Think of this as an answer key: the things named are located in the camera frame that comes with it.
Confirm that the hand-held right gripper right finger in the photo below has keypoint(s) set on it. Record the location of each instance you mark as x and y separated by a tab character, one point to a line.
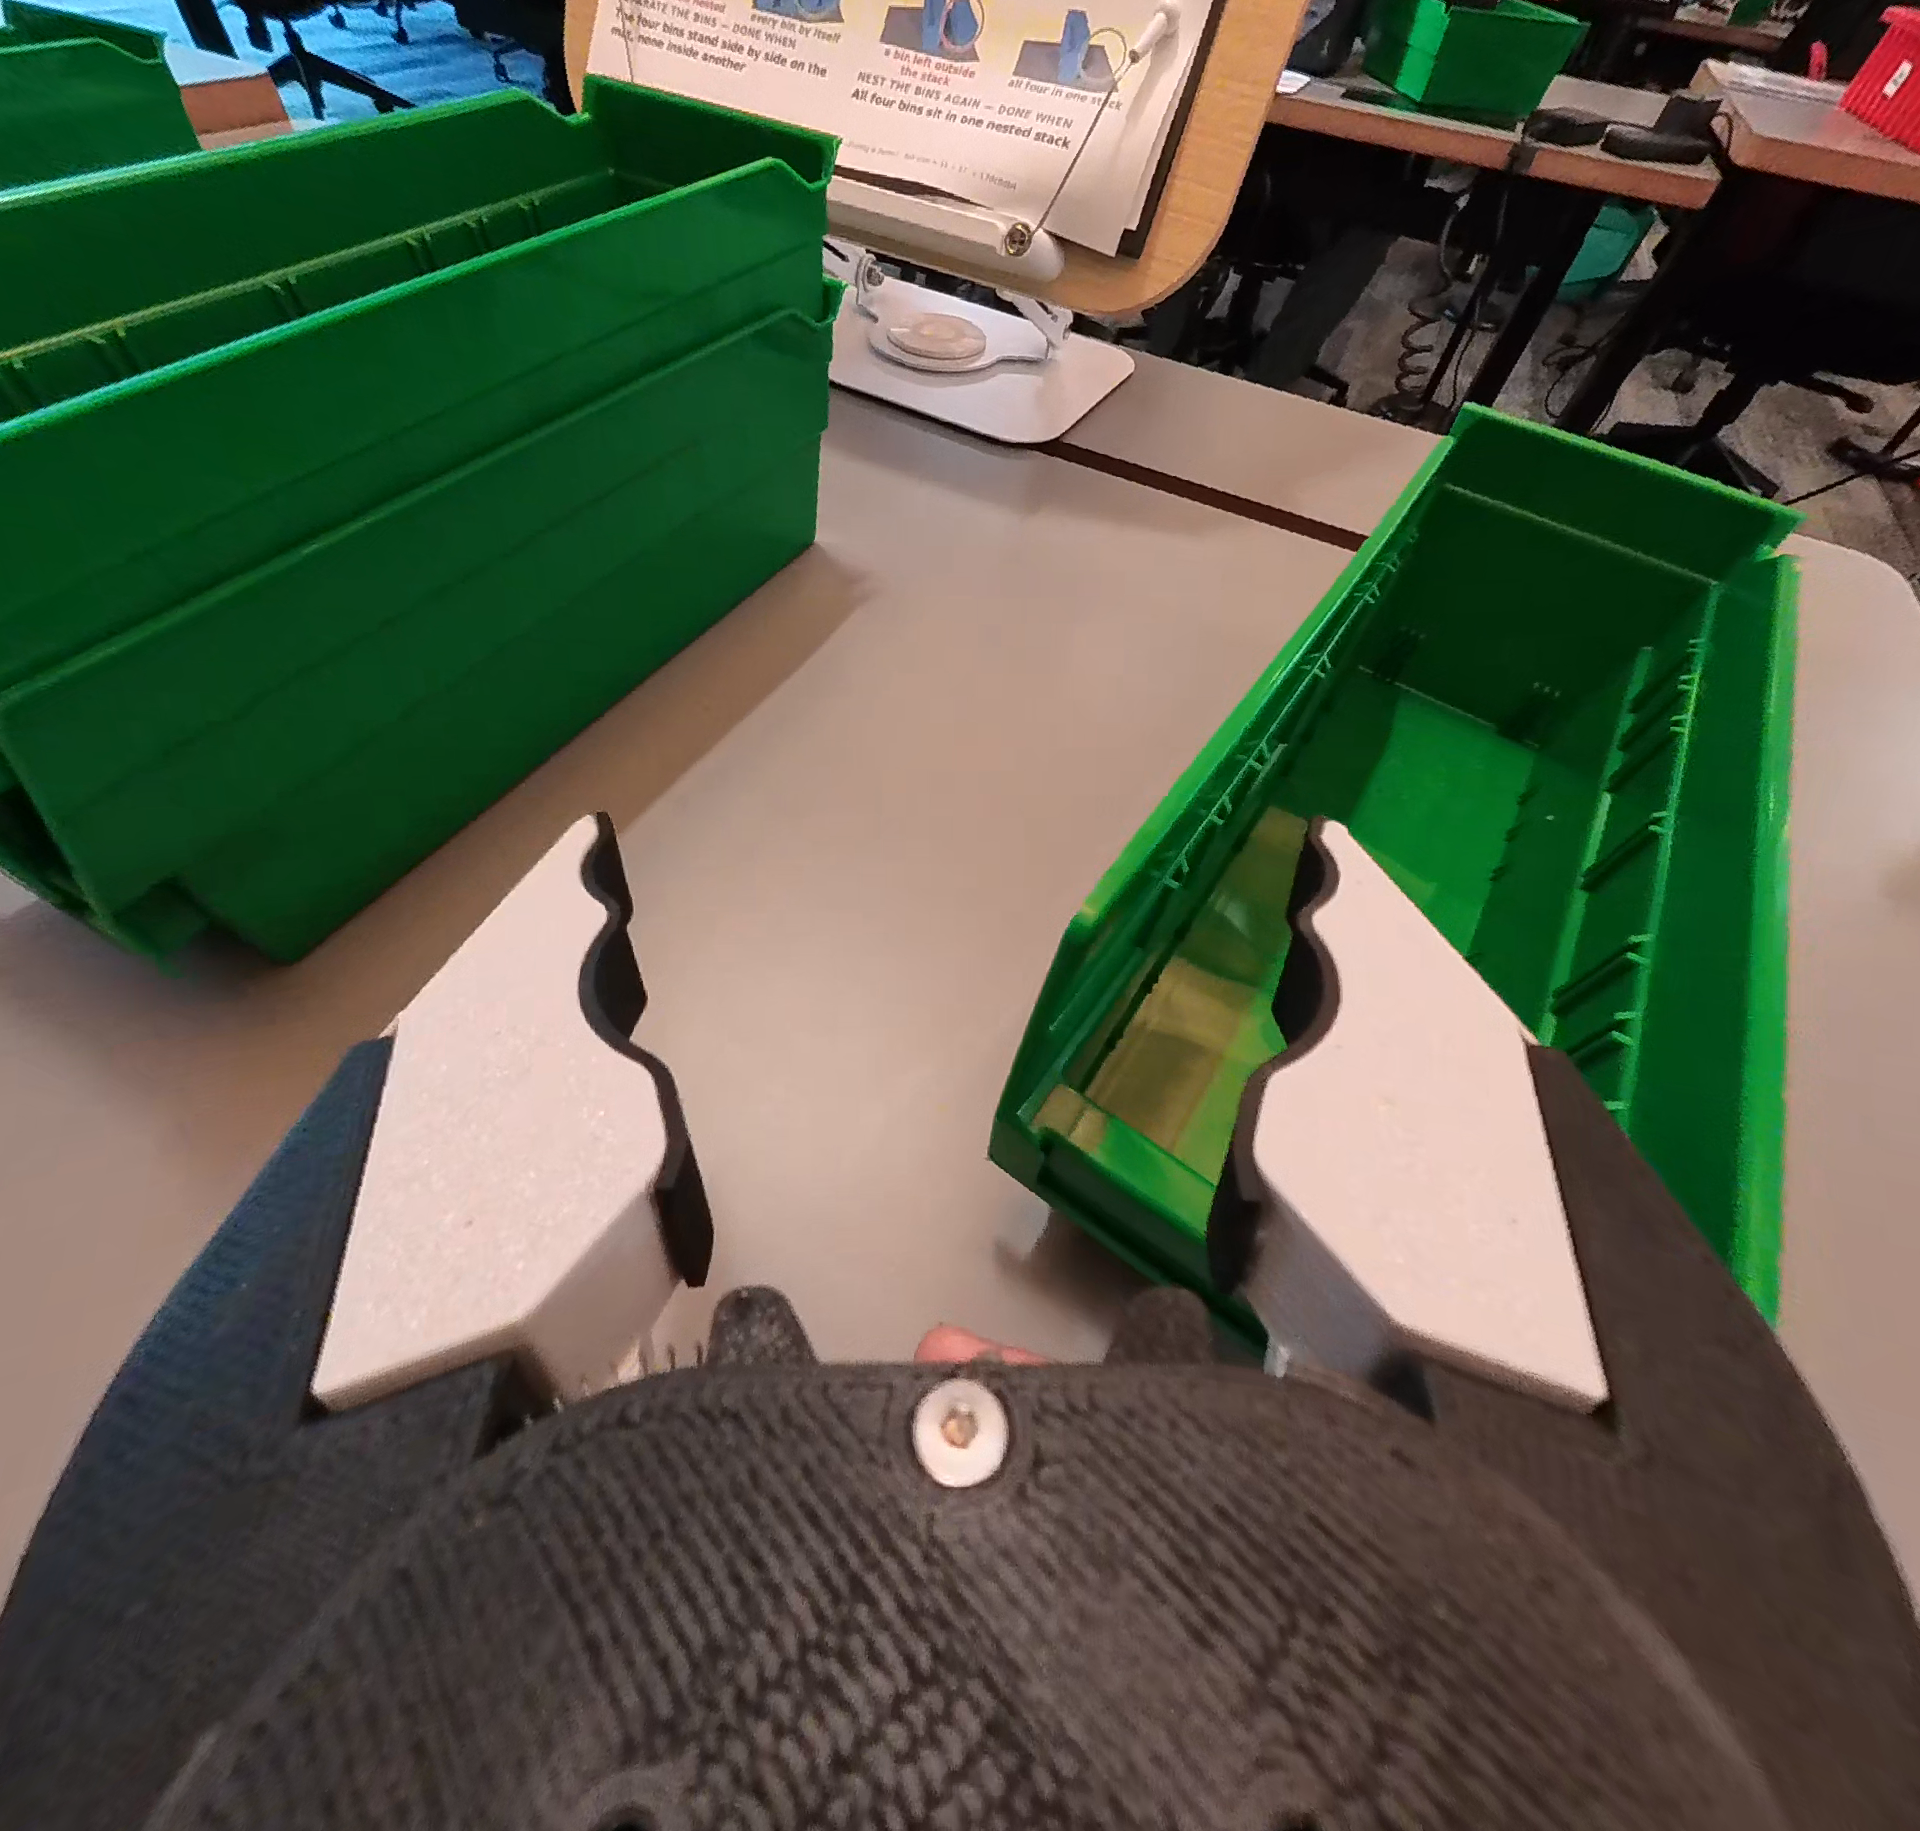
1426	1186

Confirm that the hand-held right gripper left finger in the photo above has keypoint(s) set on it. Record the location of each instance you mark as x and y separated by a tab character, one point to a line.
496	1186

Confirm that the black desk gadget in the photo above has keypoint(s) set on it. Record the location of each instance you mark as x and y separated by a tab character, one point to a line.
1636	139

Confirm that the grey neighbour desk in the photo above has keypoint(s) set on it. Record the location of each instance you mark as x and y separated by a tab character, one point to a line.
226	99

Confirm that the person's right hand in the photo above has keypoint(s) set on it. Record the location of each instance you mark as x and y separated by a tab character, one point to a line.
976	1348

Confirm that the white stand base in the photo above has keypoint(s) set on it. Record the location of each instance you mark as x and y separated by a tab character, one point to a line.
1050	391

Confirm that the teal waste bin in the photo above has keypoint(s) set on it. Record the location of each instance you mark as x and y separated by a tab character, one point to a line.
1606	255

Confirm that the wooden table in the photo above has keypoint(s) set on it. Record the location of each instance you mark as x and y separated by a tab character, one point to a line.
1800	150
1396	129

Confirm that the wooden board stand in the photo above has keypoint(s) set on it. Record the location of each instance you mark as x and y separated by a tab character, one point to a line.
1231	136

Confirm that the red plastic bin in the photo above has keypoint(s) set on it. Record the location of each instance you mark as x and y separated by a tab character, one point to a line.
1883	84

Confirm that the printed instruction sheet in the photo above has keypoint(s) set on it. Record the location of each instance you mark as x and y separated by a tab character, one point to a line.
900	1

